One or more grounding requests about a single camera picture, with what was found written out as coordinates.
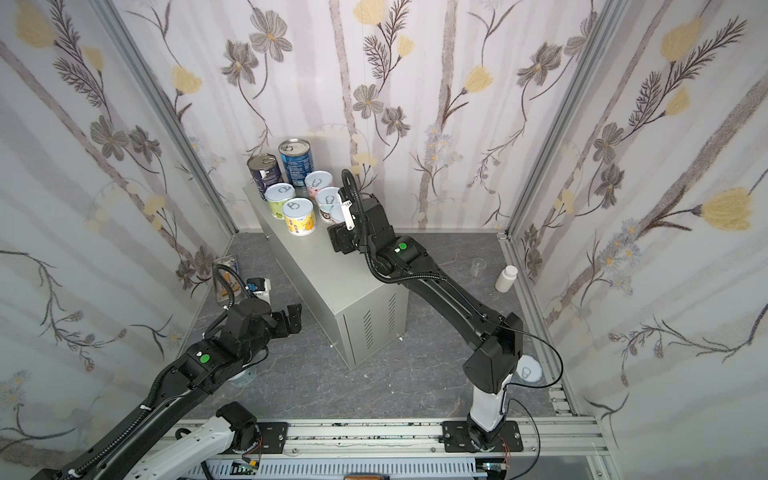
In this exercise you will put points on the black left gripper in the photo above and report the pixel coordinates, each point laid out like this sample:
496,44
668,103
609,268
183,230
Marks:
288,318

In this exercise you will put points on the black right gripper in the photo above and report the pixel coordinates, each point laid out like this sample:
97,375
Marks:
343,237

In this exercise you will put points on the white brown label can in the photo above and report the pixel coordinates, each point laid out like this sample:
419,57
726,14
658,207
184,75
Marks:
326,199

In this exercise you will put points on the yellow label can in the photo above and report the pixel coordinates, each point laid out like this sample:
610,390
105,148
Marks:
299,216

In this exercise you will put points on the pink label can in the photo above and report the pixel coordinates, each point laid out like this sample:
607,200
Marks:
316,181

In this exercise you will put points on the green label can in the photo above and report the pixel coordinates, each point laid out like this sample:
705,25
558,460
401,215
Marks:
276,196

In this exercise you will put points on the blue label tall can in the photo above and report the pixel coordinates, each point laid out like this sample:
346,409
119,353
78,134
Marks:
297,160

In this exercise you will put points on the dark navy tall can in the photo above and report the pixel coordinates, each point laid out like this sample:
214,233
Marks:
265,171

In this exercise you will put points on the teal label can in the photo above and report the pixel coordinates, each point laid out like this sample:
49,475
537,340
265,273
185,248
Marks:
243,378

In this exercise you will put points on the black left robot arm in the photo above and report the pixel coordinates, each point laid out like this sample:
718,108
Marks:
229,347

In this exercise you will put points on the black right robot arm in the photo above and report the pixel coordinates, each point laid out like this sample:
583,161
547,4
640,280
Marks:
496,339

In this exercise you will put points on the grey metal cabinet counter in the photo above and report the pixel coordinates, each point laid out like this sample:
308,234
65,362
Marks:
359,314

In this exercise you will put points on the white plastic bottle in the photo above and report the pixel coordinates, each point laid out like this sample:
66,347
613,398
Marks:
506,279

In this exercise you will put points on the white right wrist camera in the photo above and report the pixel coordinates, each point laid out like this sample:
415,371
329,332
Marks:
341,215

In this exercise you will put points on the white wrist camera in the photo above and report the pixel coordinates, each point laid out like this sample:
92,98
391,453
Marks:
258,287
341,215

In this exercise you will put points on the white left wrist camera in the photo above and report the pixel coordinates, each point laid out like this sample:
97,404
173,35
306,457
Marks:
258,287

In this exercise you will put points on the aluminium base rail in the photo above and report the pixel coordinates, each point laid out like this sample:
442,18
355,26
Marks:
526,448

